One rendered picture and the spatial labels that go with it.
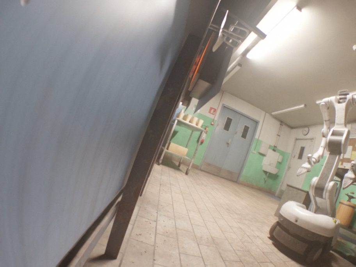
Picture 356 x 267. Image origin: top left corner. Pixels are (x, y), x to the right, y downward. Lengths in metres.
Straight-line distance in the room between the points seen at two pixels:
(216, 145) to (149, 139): 4.48
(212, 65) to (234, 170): 4.57
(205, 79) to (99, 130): 0.69
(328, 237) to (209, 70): 1.35
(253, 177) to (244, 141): 1.23
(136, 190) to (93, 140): 0.36
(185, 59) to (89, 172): 0.45
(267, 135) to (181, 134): 2.88
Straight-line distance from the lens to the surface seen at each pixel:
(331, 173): 1.53
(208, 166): 4.91
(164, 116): 0.49
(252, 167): 5.49
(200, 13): 0.52
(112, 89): 0.17
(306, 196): 2.40
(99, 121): 0.17
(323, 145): 1.91
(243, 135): 5.25
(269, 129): 5.77
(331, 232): 1.39
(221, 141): 4.96
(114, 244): 0.64
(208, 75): 0.82
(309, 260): 1.40
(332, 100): 1.88
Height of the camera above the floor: 0.49
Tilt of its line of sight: 3 degrees up
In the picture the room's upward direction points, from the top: 21 degrees clockwise
